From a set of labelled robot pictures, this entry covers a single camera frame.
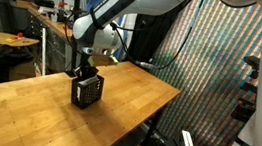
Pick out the colourful striped curtain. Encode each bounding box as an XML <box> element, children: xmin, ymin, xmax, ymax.
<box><xmin>141</xmin><ymin>0</ymin><xmax>262</xmax><ymax>146</ymax></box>

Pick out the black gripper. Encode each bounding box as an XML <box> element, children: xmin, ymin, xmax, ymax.
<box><xmin>71</xmin><ymin>61</ymin><xmax>102</xmax><ymax>81</ymax></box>

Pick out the short white pole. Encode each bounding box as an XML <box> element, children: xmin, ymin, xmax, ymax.
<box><xmin>35</xmin><ymin>26</ymin><xmax>52</xmax><ymax>78</ymax></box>

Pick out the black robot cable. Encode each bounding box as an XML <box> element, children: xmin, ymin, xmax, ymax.
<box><xmin>60</xmin><ymin>0</ymin><xmax>214</xmax><ymax>76</ymax></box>

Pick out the flat black device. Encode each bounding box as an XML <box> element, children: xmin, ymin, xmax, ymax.
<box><xmin>32</xmin><ymin>0</ymin><xmax>57</xmax><ymax>9</ymax></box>

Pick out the black perforated basket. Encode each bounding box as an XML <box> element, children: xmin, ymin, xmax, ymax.
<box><xmin>68</xmin><ymin>71</ymin><xmax>106</xmax><ymax>113</ymax></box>

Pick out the black table leg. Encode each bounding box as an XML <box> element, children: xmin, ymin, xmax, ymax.
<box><xmin>143</xmin><ymin>98</ymin><xmax>169</xmax><ymax>146</ymax></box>

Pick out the small orange red tool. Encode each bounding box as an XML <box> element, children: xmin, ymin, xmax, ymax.
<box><xmin>5</xmin><ymin>31</ymin><xmax>26</xmax><ymax>45</ymax></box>

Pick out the red black clamp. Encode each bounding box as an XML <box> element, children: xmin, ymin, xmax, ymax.
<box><xmin>56</xmin><ymin>1</ymin><xmax>69</xmax><ymax>24</ymax></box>

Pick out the round wooden stool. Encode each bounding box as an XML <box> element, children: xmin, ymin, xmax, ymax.
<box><xmin>0</xmin><ymin>31</ymin><xmax>41</xmax><ymax>51</ymax></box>

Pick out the black fabric panel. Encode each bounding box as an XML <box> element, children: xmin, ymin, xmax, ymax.
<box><xmin>125</xmin><ymin>12</ymin><xmax>179</xmax><ymax>69</ymax></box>

